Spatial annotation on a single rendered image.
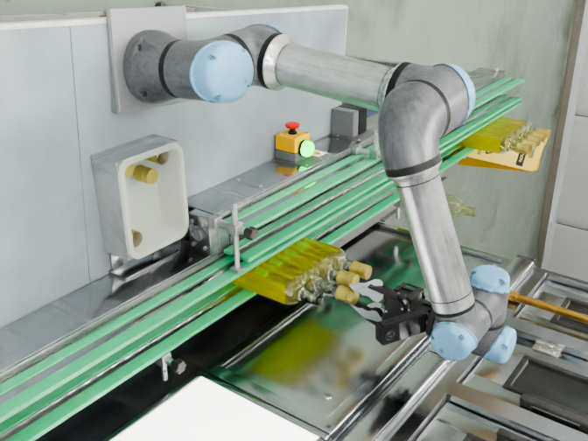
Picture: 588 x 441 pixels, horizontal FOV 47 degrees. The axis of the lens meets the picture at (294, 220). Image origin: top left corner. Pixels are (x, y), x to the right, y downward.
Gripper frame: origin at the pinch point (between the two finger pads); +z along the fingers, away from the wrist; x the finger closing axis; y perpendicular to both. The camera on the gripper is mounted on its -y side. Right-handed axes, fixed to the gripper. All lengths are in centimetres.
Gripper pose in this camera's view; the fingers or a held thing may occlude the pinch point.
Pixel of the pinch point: (352, 297)
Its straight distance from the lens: 151.9
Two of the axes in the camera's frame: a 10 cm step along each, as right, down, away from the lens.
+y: 6.0, -3.3, 7.3
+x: 0.0, -9.1, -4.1
